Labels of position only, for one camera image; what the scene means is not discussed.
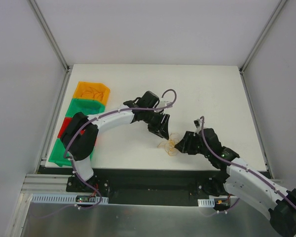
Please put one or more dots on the green plastic bin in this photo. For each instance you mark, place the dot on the green plastic bin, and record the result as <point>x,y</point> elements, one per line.
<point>57,155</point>
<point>87,107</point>

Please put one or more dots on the red plastic bin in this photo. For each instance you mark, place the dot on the red plastic bin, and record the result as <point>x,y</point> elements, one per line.
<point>65,127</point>

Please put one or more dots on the aluminium front rail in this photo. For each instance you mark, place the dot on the aluminium front rail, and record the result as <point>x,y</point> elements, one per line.
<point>45,183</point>

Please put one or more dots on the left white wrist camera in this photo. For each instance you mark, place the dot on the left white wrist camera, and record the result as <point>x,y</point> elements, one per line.
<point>163,105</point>

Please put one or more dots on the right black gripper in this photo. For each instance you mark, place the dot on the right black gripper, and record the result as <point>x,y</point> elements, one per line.
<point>194,143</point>

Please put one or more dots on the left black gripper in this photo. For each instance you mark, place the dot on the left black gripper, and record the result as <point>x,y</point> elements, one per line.
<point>157,121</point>

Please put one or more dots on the left aluminium frame post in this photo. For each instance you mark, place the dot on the left aluminium frame post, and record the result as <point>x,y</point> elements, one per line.
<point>48,33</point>

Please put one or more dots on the upper green plastic bin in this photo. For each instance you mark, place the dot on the upper green plastic bin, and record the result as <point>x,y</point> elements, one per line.
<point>87,107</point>

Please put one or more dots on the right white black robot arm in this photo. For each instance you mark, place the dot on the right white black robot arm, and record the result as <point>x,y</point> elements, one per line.
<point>236,177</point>

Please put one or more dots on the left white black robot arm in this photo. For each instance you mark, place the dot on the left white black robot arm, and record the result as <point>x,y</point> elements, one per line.
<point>129,112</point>

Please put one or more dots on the left white cable duct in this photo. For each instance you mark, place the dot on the left white cable duct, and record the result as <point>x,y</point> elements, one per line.
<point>68,199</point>

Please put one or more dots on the white cable duct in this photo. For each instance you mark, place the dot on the white cable duct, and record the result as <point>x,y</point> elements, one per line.
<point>206,203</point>
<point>68,199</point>

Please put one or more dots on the aluminium frame post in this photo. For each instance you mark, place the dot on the aluminium frame post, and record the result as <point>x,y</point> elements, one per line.
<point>48,33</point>
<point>263,34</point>

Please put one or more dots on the lower green plastic bin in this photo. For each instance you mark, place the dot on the lower green plastic bin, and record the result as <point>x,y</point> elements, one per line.
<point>57,155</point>

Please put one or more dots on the right white cable duct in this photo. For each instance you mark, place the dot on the right white cable duct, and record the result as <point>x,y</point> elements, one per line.
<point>206,203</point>

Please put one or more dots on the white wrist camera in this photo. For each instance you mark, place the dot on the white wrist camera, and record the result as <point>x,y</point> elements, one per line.
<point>199,124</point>
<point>163,105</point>

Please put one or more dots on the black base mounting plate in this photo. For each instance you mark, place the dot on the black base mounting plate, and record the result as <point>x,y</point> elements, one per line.
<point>142,187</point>

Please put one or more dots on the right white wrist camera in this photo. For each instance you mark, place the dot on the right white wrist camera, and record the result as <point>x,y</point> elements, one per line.
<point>199,124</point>

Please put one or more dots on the orange plastic bin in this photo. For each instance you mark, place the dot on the orange plastic bin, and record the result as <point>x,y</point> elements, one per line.
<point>92,91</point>

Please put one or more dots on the right aluminium frame post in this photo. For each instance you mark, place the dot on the right aluminium frame post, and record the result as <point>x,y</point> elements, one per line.
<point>263,34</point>

